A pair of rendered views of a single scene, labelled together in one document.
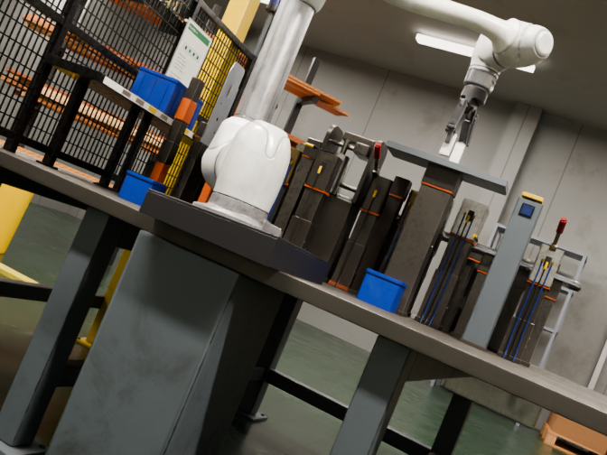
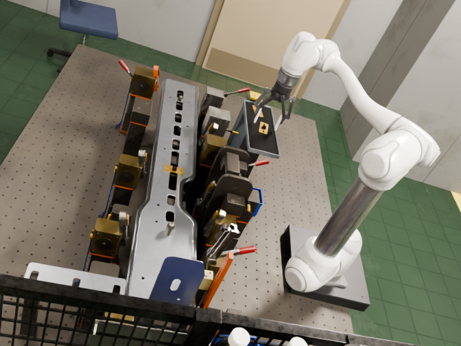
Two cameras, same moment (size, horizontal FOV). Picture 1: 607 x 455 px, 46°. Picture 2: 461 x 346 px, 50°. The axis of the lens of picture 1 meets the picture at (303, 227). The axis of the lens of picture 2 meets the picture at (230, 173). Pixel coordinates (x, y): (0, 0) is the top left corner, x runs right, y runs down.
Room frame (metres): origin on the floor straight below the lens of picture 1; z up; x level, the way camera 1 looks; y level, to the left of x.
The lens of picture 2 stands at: (3.26, 1.13, 2.27)
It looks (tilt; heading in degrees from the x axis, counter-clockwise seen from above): 37 degrees down; 233
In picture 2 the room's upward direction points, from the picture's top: 25 degrees clockwise
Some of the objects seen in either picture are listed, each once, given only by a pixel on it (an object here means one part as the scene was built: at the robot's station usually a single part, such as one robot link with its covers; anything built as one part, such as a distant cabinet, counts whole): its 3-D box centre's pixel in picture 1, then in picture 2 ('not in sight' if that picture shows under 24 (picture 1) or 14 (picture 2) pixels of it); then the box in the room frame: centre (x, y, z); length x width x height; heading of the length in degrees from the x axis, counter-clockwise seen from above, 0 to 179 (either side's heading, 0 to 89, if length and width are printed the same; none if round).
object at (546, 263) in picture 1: (530, 304); (207, 121); (2.15, -0.72, 0.88); 0.12 x 0.07 x 0.36; 161
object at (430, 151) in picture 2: not in sight; (413, 145); (1.91, 0.21, 1.53); 0.18 x 0.14 x 0.13; 112
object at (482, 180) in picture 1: (447, 168); (260, 127); (2.12, -0.33, 1.16); 0.37 x 0.14 x 0.02; 71
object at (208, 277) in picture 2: not in sight; (191, 306); (2.58, 0.34, 0.88); 0.04 x 0.04 x 0.37; 71
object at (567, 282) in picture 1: (383, 213); (171, 167); (2.52, -0.24, 1.00); 1.38 x 0.22 x 0.02; 71
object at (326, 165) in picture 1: (306, 210); (239, 228); (2.26, 0.01, 0.89); 0.09 x 0.08 x 0.38; 161
